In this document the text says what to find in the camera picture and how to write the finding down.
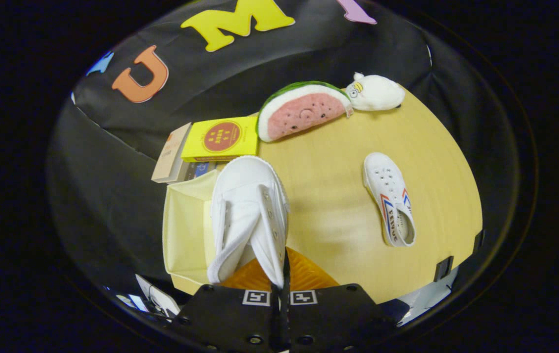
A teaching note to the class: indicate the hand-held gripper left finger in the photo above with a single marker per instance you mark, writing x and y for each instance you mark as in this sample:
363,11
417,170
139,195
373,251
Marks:
230,318

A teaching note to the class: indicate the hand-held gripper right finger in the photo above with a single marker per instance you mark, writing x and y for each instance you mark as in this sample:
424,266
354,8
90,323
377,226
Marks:
333,318

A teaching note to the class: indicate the cream storage box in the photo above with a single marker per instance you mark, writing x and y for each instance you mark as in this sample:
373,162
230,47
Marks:
186,230

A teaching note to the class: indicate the white canvas shoe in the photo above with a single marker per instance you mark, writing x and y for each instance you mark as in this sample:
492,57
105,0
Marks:
385,184
245,206

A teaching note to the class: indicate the black table edge clamp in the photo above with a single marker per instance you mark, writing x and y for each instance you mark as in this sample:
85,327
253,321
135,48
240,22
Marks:
444,268
478,241

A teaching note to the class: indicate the blue book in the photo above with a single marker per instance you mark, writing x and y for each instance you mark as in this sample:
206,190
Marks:
201,170

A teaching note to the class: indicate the beige book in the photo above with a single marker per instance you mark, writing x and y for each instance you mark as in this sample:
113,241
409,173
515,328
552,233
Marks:
171,154

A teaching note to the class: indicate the yellow book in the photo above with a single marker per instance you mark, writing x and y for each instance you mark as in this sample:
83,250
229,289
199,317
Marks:
220,137

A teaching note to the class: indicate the watermelon slice plush toy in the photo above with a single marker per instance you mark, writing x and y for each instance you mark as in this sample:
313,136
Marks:
304,115

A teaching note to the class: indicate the white plush toy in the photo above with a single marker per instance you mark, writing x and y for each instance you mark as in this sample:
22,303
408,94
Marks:
377,93

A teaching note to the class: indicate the black backdrop cloth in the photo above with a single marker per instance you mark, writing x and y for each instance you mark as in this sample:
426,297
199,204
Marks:
260,63

